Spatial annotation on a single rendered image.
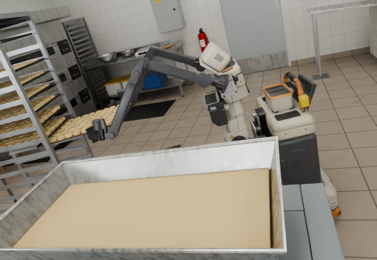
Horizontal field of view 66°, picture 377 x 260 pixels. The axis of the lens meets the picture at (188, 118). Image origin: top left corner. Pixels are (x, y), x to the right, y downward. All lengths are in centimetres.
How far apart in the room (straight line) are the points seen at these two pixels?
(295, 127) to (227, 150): 124
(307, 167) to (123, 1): 509
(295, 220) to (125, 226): 33
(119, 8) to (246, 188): 592
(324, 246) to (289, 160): 138
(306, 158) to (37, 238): 161
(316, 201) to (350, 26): 522
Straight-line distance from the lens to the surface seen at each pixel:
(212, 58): 179
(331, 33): 576
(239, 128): 195
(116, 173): 76
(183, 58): 210
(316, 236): 61
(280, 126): 183
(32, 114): 199
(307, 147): 194
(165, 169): 70
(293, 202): 68
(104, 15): 653
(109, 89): 617
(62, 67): 526
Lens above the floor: 162
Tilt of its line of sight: 22 degrees down
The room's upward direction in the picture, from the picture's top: 16 degrees counter-clockwise
